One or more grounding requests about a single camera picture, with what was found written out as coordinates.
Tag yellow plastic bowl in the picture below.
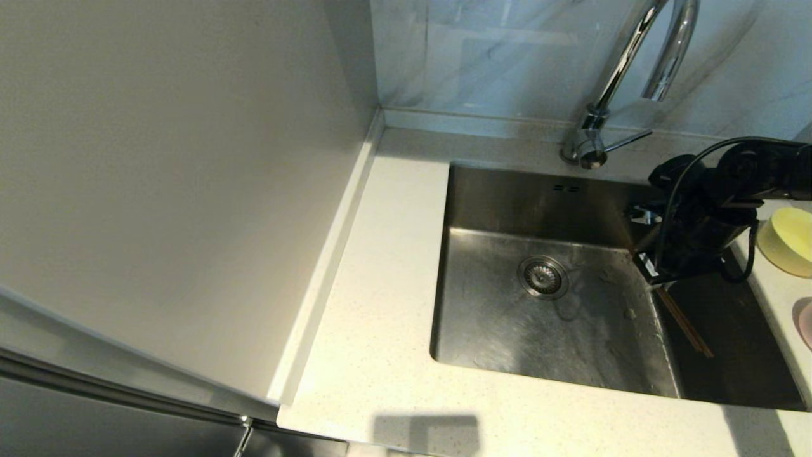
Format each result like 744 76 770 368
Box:
756 207 812 279

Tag chrome gooseneck faucet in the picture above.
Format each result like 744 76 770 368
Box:
558 0 700 171

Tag pink plastic bowl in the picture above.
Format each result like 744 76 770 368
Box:
793 298 812 351

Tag stainless steel sink basin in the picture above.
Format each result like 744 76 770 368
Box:
430 162 811 412

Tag round metal drain strainer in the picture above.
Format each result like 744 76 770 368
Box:
517 255 570 300

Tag grey base cabinet front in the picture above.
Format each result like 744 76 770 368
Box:
244 422 350 457

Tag beige tall cabinet side panel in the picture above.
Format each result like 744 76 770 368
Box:
0 0 381 407

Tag chrome door trim strip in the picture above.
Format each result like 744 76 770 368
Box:
0 343 251 427

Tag grey tall cabinet door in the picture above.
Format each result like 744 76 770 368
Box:
0 279 280 457

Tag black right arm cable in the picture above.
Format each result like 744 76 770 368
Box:
653 136 812 284

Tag chrome cabinet handle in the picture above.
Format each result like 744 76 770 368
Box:
233 416 254 457

